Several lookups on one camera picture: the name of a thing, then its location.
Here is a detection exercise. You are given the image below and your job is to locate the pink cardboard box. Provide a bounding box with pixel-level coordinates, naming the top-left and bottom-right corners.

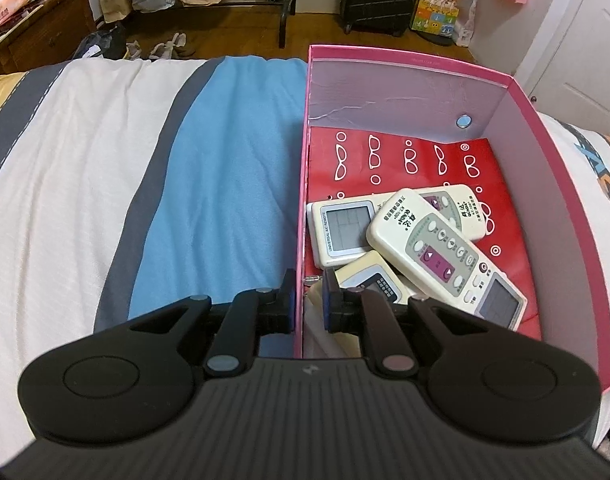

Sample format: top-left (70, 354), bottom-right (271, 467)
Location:
top-left (292, 44), bottom-right (610, 392)

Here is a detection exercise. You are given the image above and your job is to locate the white remote control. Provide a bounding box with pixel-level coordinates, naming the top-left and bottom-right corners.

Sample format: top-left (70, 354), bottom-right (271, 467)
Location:
top-left (333, 250), bottom-right (416, 311)

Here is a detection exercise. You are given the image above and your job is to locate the colourful gift bag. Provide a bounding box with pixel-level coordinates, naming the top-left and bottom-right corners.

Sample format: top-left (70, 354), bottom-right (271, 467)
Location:
top-left (410, 0), bottom-right (460, 43)

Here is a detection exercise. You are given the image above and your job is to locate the white air conditioner remote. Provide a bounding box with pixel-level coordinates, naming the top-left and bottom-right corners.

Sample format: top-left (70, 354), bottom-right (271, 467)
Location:
top-left (306, 185), bottom-right (487, 269)

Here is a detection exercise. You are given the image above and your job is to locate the cream air conditioner remote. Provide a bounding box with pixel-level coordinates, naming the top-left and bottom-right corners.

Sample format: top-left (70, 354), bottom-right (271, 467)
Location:
top-left (366, 188), bottom-right (528, 332)

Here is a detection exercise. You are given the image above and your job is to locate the white door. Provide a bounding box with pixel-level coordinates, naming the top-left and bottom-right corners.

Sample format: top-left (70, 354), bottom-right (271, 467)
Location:
top-left (525, 0), bottom-right (610, 136)

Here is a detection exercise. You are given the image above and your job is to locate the wooden nightstand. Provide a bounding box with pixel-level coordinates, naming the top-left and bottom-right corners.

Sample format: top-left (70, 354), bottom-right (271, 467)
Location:
top-left (0, 0), bottom-right (96, 79)

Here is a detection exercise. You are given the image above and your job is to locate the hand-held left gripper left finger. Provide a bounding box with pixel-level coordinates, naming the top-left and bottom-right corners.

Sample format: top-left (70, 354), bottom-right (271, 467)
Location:
top-left (130, 268), bottom-right (296, 377)

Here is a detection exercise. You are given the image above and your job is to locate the black bag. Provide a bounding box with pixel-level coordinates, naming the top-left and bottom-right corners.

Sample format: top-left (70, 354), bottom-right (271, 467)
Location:
top-left (72, 24), bottom-right (129, 61)

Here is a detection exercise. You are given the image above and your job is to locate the striped bed sheet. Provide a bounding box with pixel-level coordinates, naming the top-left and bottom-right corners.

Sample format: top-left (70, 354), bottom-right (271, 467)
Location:
top-left (0, 55), bottom-right (610, 466)

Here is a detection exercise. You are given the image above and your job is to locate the red printed paper bag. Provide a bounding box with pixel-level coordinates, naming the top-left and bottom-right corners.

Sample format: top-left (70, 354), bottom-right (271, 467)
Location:
top-left (305, 127), bottom-right (543, 341)

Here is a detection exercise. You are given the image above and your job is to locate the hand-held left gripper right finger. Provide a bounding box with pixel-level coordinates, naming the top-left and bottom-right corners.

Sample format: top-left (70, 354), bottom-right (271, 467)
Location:
top-left (322, 268), bottom-right (510, 377)

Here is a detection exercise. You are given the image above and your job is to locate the black metal clothes rack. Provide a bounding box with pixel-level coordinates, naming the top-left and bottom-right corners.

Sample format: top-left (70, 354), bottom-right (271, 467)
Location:
top-left (130, 0), bottom-right (298, 50)

